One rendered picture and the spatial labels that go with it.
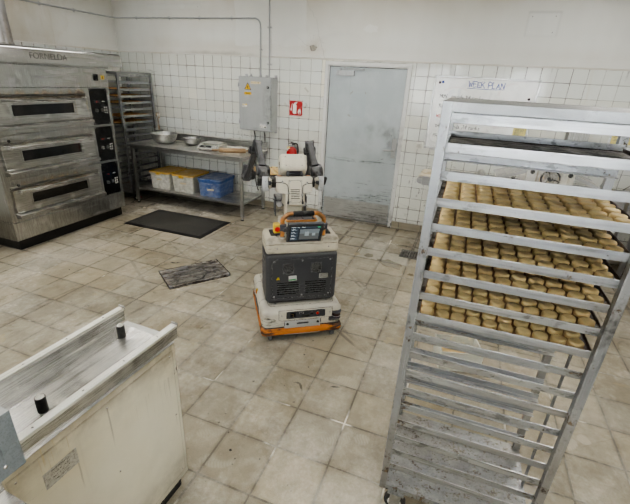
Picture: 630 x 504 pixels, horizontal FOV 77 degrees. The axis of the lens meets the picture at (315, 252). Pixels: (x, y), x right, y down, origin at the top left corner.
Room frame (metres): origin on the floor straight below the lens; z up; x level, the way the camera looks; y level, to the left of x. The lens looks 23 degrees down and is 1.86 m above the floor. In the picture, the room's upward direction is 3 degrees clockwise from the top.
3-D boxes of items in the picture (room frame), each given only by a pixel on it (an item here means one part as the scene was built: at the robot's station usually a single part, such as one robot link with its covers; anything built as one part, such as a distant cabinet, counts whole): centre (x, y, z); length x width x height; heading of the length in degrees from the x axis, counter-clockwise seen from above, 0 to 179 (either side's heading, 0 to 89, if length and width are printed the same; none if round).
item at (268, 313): (2.88, 0.15, 0.16); 0.67 x 0.64 x 0.25; 15
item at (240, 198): (5.84, 1.78, 0.49); 1.90 x 0.72 x 0.98; 71
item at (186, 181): (5.89, 1.92, 0.36); 0.47 x 0.38 x 0.26; 161
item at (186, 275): (3.56, 1.20, 0.01); 0.60 x 0.40 x 0.03; 125
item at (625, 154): (1.40, -0.75, 1.68); 0.60 x 0.40 x 0.02; 71
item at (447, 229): (1.22, -0.68, 1.41); 0.64 x 0.03 x 0.03; 71
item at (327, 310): (2.57, 0.04, 0.23); 0.41 x 0.02 x 0.08; 105
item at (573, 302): (1.22, -0.68, 1.23); 0.64 x 0.03 x 0.03; 71
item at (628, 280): (1.41, -0.74, 0.93); 0.64 x 0.51 x 1.78; 71
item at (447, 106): (1.29, -0.38, 0.97); 0.03 x 0.03 x 1.70; 71
